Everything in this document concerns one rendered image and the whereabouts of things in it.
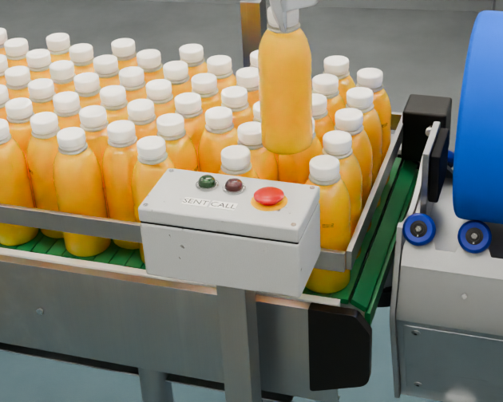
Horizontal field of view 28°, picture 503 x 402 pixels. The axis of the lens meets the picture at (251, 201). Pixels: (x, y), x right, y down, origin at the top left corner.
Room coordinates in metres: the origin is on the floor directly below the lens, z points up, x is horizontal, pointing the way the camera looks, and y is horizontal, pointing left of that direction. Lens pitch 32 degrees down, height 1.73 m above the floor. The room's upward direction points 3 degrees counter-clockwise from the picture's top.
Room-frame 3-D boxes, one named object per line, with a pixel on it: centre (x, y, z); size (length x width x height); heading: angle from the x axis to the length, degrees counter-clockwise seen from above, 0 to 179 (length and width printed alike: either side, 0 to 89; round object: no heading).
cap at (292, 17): (1.17, -0.05, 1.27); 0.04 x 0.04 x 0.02
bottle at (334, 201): (1.12, -0.10, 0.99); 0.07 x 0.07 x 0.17
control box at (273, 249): (1.03, 0.03, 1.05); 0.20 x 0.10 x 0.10; 71
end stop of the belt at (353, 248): (1.26, -0.19, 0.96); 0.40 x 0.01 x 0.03; 161
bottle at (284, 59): (1.17, -0.05, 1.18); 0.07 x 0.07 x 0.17
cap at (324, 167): (1.12, -0.10, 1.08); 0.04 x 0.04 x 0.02
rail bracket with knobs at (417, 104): (1.44, -0.29, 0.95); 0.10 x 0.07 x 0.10; 161
